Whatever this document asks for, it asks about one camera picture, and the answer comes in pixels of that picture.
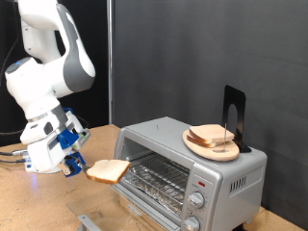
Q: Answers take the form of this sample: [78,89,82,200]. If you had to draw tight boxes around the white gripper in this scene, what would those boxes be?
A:
[27,112,91,177]

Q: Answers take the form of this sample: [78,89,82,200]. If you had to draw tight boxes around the blue handled tongs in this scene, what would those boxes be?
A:
[62,152,94,178]

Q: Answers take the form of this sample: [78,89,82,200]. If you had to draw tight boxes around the white bread slice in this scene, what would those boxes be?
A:
[188,123,236,144]
[86,159,132,186]
[186,134,219,149]

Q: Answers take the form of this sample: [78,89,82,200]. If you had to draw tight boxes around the glass oven door with handle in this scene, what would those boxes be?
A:
[66,186,176,231]

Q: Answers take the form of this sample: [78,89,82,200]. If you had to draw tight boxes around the silver oven knob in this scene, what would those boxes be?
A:
[183,215,201,231]
[187,191,206,210]

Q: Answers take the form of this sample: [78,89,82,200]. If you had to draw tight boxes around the silver toaster oven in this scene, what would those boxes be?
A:
[110,115,269,231]

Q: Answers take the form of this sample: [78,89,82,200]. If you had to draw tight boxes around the aluminium foil tray liner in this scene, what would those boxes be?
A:
[123,172,184,216]

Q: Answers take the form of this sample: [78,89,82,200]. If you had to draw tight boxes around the vertical metal pole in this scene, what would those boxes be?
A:
[106,0,114,125]

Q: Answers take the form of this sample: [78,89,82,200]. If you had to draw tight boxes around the round wooden plate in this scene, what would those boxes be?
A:
[182,129,241,163]

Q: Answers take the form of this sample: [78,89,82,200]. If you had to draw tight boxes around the thin metal pin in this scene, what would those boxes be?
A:
[222,123,228,153]

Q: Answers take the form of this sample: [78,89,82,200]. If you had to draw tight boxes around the black metal bookend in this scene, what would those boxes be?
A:
[221,85,253,154]

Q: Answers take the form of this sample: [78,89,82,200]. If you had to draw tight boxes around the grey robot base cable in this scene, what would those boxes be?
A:
[0,157,28,165]
[0,147,30,157]

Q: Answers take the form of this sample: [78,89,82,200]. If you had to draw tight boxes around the oven wire rack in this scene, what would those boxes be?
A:
[119,153,191,206]

